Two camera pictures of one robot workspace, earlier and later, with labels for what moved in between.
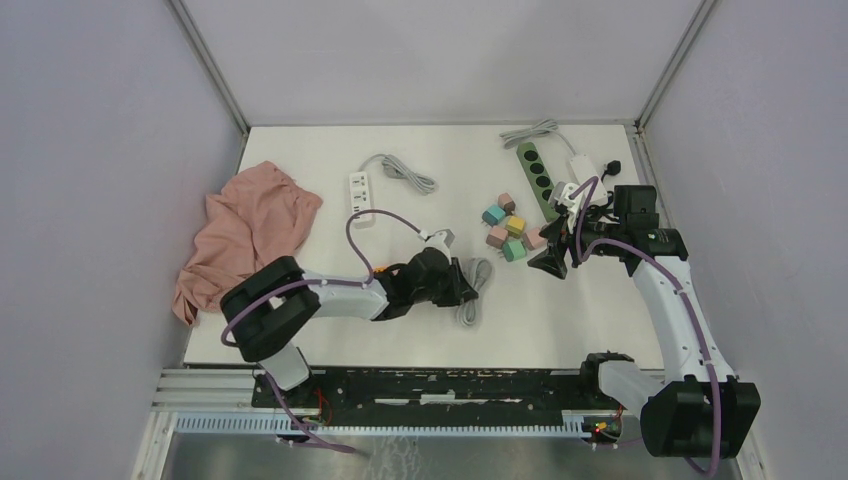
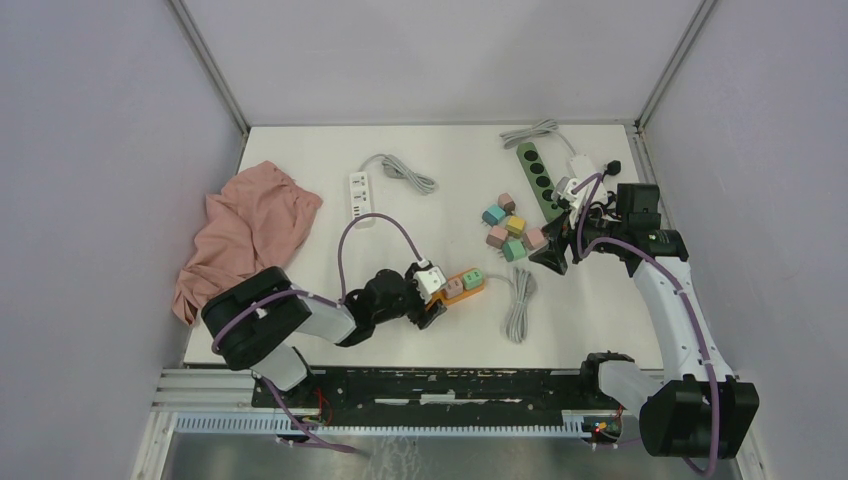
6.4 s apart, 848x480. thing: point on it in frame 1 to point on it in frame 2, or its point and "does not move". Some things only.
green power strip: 538,178 does not move
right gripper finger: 553,260 does not move
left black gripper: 459,290 to 423,317
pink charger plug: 496,237 does not move
